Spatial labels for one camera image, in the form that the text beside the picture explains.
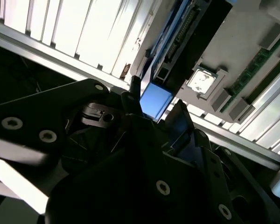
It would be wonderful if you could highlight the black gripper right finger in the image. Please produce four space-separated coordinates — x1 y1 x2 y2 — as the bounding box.
151 99 273 224

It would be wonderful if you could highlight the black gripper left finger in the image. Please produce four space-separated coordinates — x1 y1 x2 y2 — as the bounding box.
0 76 165 178

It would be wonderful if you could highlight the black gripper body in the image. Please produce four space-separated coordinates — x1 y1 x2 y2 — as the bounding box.
45 123 266 224

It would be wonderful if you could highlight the hard disk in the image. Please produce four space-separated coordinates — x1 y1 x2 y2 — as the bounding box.
139 0 234 123

